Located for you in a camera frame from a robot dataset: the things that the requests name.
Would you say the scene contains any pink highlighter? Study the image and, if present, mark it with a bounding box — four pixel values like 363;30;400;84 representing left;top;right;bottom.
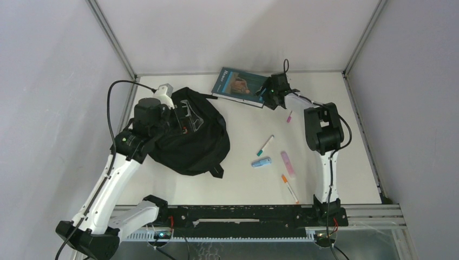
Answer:
280;151;296;179

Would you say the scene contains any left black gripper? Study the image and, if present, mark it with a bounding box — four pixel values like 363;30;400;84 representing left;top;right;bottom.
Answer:
150;100;203;140

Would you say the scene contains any black backpack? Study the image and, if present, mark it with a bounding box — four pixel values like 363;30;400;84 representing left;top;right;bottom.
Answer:
149;87;231;179

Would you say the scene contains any green capped white marker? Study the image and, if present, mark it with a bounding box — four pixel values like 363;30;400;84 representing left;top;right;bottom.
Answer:
257;135;274;157

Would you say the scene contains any orange capped white marker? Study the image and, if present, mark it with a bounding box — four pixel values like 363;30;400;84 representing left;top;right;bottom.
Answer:
281;174;299;204

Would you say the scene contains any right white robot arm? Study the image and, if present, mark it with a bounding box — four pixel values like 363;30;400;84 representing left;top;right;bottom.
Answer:
256;73;350;225

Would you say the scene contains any teal hardcover book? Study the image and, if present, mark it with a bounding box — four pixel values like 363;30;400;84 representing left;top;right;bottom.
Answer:
211;67;268;108

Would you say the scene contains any pink capped white marker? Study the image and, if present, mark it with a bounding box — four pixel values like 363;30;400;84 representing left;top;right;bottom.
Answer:
286;110;293;123

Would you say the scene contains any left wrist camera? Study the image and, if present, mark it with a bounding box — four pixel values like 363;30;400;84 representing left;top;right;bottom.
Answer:
153;83;174;103

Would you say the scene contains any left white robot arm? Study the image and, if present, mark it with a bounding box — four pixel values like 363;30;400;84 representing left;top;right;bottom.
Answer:
56;97;204;259

